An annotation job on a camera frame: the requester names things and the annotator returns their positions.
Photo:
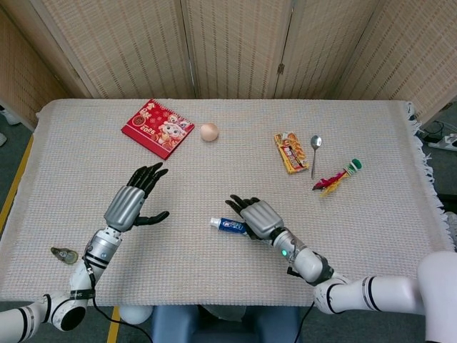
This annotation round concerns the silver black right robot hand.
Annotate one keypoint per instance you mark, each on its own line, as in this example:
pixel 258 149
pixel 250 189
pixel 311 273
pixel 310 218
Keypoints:
pixel 260 218

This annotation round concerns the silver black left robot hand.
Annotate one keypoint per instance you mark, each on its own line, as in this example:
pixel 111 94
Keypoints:
pixel 123 207

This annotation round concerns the blue white toothpaste tube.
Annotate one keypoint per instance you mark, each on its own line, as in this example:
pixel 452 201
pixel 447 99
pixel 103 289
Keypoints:
pixel 228 225

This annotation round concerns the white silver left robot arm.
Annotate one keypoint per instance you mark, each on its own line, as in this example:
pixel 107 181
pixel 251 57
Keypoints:
pixel 80 282

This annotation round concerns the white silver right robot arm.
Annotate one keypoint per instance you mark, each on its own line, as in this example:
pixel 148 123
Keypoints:
pixel 385 293

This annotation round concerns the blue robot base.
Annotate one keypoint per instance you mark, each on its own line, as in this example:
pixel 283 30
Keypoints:
pixel 178 325

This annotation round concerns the yellow snack box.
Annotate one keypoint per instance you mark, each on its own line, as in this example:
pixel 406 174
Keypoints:
pixel 292 153

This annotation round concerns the small translucent greenish object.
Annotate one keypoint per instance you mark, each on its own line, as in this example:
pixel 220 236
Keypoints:
pixel 66 256

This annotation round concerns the beige woven tablecloth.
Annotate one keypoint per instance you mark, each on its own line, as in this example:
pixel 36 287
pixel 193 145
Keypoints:
pixel 178 264

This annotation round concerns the red yellow feather shuttlecock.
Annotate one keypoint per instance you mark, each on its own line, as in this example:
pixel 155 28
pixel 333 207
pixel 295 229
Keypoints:
pixel 333 179

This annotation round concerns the red 2026 desk calendar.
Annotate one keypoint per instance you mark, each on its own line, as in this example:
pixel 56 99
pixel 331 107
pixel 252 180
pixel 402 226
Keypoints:
pixel 157 130

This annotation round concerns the metal spoon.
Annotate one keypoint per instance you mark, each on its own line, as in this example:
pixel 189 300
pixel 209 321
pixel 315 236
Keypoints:
pixel 316 141

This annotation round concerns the beige egg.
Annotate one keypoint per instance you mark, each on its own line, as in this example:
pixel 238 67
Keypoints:
pixel 209 132

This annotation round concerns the white round base part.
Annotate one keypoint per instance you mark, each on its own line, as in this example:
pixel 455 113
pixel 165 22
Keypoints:
pixel 135 314

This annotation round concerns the brass screen hinge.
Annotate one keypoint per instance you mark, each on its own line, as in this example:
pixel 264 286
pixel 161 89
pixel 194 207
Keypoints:
pixel 281 68

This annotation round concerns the woven folding screen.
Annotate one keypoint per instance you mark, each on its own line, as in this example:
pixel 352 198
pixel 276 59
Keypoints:
pixel 235 46

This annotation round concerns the white power strip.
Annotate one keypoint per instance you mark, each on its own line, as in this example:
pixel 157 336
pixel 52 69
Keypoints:
pixel 444 142

